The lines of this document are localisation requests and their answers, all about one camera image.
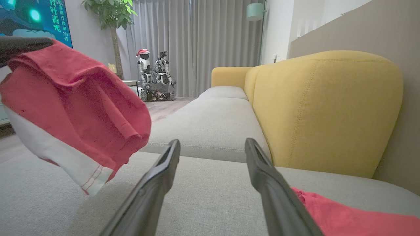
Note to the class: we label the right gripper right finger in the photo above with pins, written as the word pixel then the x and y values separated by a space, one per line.
pixel 275 193

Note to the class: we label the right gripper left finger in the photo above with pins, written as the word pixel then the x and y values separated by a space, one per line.
pixel 147 193

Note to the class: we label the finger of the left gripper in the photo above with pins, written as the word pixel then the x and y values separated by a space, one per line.
pixel 23 46

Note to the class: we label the red shorts white stripe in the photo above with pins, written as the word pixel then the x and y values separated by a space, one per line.
pixel 75 111

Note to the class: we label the red jersey number three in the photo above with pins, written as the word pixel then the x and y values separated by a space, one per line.
pixel 357 219

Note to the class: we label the blue poster with text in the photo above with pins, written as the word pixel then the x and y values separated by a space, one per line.
pixel 42 16

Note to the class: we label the small yellow kettle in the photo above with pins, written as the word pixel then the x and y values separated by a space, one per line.
pixel 112 68

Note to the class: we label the green potted tree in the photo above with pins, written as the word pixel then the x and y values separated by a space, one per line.
pixel 113 19

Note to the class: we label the large sofa backrest cushion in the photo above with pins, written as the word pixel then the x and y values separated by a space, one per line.
pixel 328 111

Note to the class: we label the wheeled robot cart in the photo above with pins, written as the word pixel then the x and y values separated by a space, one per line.
pixel 157 91

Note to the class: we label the small dark side table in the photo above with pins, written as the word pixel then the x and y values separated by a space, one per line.
pixel 130 83

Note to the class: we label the white robot with santa hat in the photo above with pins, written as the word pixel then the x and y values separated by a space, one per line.
pixel 144 65

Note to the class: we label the small sofa backrest cushion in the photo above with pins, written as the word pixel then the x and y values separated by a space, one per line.
pixel 229 77

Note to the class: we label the white wheeled robot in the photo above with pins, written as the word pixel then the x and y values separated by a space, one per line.
pixel 163 67

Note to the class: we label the grey curtain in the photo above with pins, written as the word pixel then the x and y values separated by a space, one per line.
pixel 203 49

